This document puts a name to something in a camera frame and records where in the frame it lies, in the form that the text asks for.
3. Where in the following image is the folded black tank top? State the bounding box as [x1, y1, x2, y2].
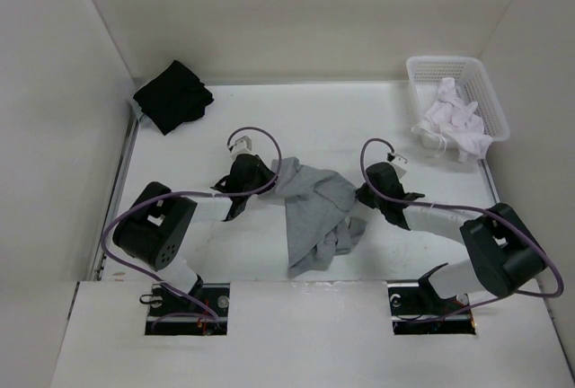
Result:
[133, 60, 214, 136]

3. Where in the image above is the grey tank top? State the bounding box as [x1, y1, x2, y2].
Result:
[264, 156, 367, 278]

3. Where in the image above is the white tank top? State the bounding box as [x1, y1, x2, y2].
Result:
[411, 77, 493, 163]

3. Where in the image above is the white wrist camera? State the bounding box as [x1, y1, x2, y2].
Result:
[387, 153, 408, 179]
[228, 136, 252, 159]

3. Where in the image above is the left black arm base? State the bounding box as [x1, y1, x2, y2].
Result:
[139, 283, 231, 337]

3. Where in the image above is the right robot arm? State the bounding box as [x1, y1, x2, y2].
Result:
[357, 162, 551, 313]

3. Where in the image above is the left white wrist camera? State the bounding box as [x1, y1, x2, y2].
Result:
[228, 136, 252, 159]

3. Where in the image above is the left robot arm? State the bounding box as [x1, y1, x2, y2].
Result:
[112, 154, 278, 315]

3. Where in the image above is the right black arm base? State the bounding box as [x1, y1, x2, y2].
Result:
[387, 266, 476, 335]

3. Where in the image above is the white plastic basket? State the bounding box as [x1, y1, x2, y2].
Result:
[406, 56, 510, 142]

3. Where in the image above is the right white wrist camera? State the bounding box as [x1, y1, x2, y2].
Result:
[387, 153, 408, 179]

